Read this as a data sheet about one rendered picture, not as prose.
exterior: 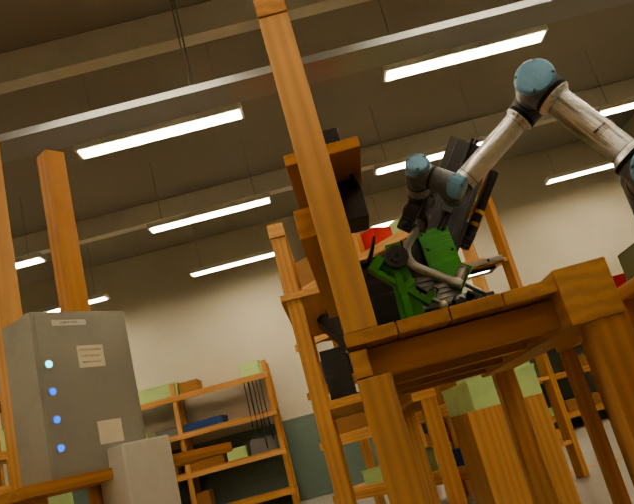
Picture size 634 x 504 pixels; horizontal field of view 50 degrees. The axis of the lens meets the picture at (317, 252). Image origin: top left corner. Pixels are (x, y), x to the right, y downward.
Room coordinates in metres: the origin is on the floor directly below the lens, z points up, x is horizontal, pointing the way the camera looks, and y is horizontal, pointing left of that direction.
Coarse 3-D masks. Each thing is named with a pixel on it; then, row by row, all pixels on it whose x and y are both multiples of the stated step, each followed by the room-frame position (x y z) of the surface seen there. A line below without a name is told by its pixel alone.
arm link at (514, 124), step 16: (512, 112) 1.99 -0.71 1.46; (528, 112) 1.97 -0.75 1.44; (496, 128) 2.02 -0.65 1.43; (512, 128) 2.00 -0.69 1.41; (528, 128) 2.02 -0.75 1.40; (496, 144) 2.01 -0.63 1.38; (512, 144) 2.04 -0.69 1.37; (480, 160) 2.03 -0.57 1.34; (496, 160) 2.04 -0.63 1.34; (480, 176) 2.05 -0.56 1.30
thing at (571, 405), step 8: (560, 360) 11.02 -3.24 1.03; (584, 360) 10.82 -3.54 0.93; (560, 368) 11.14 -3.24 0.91; (584, 368) 10.70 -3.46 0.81; (560, 376) 10.69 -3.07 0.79; (592, 376) 11.19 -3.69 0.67; (568, 400) 10.82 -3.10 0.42; (600, 400) 10.81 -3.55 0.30; (568, 408) 10.83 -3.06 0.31; (576, 408) 10.82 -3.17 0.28; (600, 408) 10.70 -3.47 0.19; (552, 416) 10.73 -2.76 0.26; (576, 416) 10.70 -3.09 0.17; (424, 440) 10.68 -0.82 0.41
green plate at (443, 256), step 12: (432, 228) 2.40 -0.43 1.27; (444, 228) 2.39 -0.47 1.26; (420, 240) 2.39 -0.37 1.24; (432, 240) 2.38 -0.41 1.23; (444, 240) 2.38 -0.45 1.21; (432, 252) 2.37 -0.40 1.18; (444, 252) 2.37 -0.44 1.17; (456, 252) 2.36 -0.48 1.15; (432, 264) 2.36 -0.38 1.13; (444, 264) 2.36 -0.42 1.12; (456, 264) 2.35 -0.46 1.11
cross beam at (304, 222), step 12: (300, 216) 1.83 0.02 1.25; (300, 228) 1.83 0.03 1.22; (312, 228) 1.83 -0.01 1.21; (300, 240) 1.84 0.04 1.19; (312, 240) 1.87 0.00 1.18; (312, 252) 1.99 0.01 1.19; (312, 264) 2.12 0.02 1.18; (324, 264) 2.16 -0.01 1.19; (324, 276) 2.32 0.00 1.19; (324, 288) 2.50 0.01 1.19; (324, 300) 2.71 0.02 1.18; (336, 312) 3.03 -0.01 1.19
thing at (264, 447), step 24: (264, 360) 10.63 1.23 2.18; (168, 384) 10.65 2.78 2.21; (192, 384) 10.67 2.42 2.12; (144, 408) 10.54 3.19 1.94; (168, 432) 10.64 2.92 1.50; (192, 432) 10.55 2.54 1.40; (264, 432) 10.58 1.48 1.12; (216, 456) 10.66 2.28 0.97; (240, 456) 10.66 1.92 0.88; (264, 456) 10.58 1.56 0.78; (288, 456) 11.06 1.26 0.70; (192, 480) 10.61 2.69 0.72; (288, 480) 10.62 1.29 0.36
